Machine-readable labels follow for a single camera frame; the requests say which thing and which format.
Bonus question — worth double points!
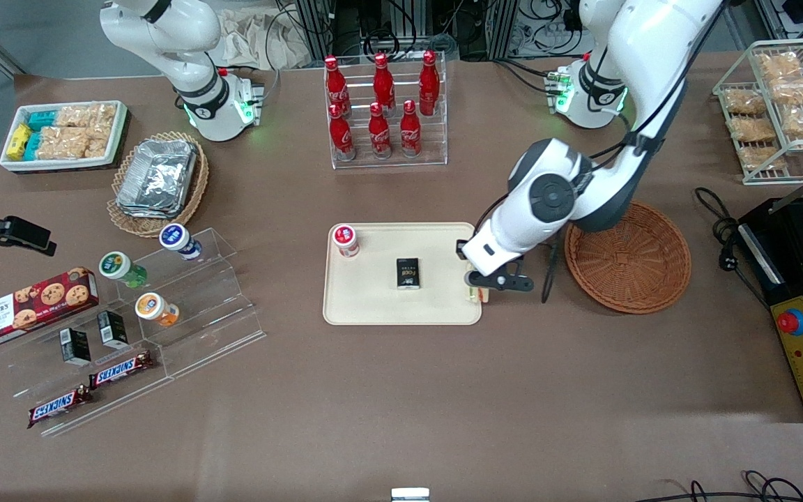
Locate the cream plastic tray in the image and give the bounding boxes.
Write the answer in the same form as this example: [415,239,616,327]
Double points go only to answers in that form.
[323,222,483,326]

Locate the round brown wicker basket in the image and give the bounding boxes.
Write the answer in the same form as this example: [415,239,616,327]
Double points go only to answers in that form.
[565,201,692,315]

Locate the light oval wicker basket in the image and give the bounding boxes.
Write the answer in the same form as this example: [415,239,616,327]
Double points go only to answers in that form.
[107,131,210,239]

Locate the small black box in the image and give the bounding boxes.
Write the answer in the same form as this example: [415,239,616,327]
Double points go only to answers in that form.
[59,328,92,367]
[396,258,422,290]
[97,310,130,350]

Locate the red Walkers cookie box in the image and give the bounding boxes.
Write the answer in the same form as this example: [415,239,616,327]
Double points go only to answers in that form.
[0,266,100,351]

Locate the green lid yogurt cup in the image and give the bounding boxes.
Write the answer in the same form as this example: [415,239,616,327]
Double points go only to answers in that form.
[98,251,148,289]

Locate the clear acrylic bottle rack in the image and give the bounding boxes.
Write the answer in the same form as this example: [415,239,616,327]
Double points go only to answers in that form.
[324,50,448,171]

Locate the red lid yogurt cup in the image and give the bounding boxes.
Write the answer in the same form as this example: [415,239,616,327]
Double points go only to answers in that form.
[332,223,361,259]

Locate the red cola bottle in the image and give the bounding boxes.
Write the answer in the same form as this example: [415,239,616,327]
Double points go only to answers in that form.
[418,50,441,116]
[323,55,348,116]
[372,52,397,112]
[329,104,356,162]
[368,102,392,160]
[399,100,422,158]

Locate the white rectangular snack bin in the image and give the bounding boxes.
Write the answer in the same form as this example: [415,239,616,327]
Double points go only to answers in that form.
[0,100,129,173]

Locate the stack of foil trays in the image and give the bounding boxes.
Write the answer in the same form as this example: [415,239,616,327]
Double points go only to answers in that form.
[116,139,199,219]

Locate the orange lid yogurt cup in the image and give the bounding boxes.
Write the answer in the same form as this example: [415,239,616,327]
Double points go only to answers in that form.
[135,292,181,328]

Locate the blue lid yogurt cup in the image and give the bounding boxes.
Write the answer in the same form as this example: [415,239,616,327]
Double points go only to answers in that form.
[159,223,203,261]

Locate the Snickers chocolate bar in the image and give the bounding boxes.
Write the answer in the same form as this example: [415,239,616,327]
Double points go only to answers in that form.
[88,351,155,390]
[26,388,93,429]

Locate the clear acrylic stepped shelf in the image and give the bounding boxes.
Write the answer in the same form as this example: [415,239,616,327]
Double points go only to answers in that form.
[8,227,267,439]

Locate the crumpled beige cloth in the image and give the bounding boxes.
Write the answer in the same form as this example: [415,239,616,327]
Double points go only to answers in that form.
[220,6,299,71]

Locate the black heating appliance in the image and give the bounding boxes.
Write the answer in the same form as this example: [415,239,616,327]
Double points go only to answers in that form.
[737,195,803,423]

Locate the background equipment rack with cables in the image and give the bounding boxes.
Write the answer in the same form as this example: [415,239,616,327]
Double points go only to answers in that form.
[283,0,587,65]

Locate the black power cable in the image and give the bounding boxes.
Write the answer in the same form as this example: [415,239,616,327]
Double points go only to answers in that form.
[694,187,769,312]

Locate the silver appliance handle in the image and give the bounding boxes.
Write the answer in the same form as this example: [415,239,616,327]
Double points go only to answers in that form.
[750,227,783,284]

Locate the black floor cables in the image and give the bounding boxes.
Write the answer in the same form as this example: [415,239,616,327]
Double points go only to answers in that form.
[635,470,803,502]

